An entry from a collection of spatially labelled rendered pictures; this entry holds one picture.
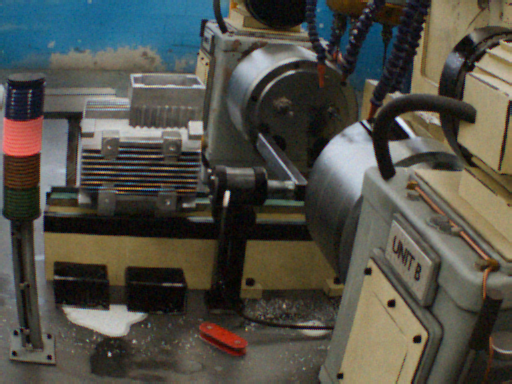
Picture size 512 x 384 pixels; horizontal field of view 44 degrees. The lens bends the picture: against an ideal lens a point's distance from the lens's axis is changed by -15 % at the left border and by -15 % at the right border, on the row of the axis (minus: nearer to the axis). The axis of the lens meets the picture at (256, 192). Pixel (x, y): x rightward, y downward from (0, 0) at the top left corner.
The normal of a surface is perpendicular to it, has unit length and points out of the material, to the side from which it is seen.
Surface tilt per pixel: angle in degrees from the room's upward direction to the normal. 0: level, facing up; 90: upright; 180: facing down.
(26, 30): 90
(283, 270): 90
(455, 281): 90
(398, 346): 90
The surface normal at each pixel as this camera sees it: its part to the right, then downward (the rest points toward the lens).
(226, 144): 0.22, 0.37
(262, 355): 0.12, -0.93
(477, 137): -0.97, -0.03
